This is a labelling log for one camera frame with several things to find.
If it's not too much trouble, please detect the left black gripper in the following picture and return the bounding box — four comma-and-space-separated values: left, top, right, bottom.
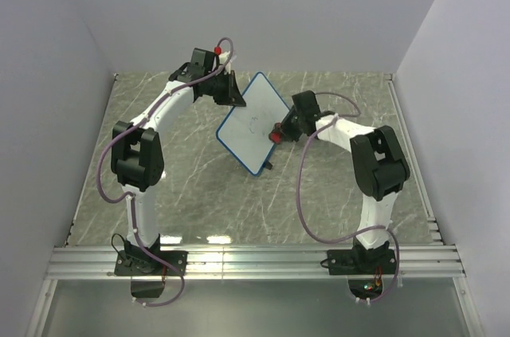
206, 72, 246, 109

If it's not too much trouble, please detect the red bone-shaped eraser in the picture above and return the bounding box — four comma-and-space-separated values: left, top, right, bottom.
269, 123, 283, 144

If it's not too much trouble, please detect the blue framed whiteboard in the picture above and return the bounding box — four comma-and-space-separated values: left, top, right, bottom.
216, 72, 290, 176

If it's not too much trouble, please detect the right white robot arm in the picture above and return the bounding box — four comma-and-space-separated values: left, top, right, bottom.
270, 90, 410, 273

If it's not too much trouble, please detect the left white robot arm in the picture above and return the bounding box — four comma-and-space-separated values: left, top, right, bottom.
111, 46, 246, 275

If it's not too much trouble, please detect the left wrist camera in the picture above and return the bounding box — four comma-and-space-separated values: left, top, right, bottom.
212, 45, 237, 74

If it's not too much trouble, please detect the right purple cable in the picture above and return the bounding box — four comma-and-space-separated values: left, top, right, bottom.
297, 91, 401, 304

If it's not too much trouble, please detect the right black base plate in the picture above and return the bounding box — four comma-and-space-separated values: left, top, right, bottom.
320, 246, 398, 276

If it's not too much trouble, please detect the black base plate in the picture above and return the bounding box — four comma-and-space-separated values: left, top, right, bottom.
114, 250, 188, 276
320, 246, 398, 276

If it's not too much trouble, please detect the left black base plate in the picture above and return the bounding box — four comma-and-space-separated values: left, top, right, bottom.
114, 250, 188, 276

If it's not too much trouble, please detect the aluminium rail frame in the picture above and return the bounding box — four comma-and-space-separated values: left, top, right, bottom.
29, 72, 484, 336

